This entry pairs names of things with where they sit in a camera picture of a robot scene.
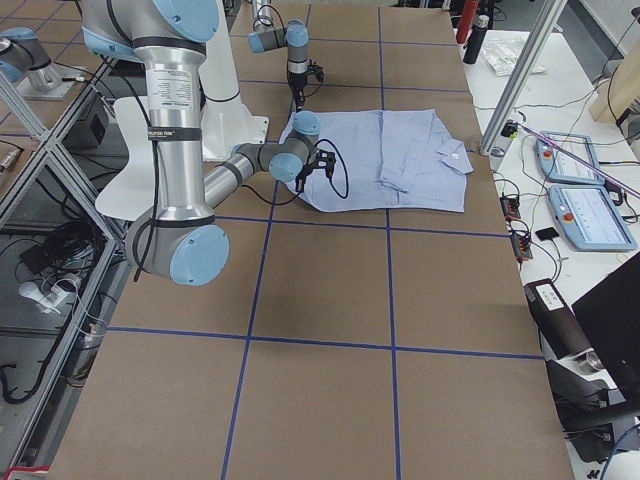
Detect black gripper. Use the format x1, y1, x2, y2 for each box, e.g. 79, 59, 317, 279
295, 158, 320, 192
287, 72, 307, 111

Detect light blue striped shirt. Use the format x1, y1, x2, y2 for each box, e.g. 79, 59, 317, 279
300, 110, 473, 213

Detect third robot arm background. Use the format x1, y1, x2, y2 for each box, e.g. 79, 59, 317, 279
1, 27, 71, 101

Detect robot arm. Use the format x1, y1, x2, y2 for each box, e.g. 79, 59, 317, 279
248, 1, 313, 111
82, 1, 320, 286

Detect white plastic chair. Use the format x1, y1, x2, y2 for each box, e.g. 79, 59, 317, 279
95, 97, 154, 221

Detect black water bottle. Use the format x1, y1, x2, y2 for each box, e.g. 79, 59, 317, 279
462, 15, 490, 65

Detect red water bottle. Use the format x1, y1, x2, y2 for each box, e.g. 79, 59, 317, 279
456, 0, 479, 45

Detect upper blue teach pendant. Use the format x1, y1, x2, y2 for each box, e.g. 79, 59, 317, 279
533, 130, 614, 184

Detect blue teach pendant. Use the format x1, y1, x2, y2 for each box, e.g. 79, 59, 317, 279
549, 184, 637, 252
533, 130, 614, 184

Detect lower blue teach pendant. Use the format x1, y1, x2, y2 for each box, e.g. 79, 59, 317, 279
549, 184, 637, 252

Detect black monitor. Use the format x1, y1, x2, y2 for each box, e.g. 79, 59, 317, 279
572, 255, 639, 398

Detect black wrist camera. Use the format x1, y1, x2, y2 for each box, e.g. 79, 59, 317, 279
315, 149, 336, 180
306, 61, 325, 83

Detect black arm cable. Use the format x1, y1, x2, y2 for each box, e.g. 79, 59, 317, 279
242, 138, 350, 206

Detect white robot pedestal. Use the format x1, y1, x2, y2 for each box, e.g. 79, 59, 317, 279
199, 1, 269, 161

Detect aluminium frame post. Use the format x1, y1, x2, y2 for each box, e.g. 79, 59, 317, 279
479, 0, 567, 155

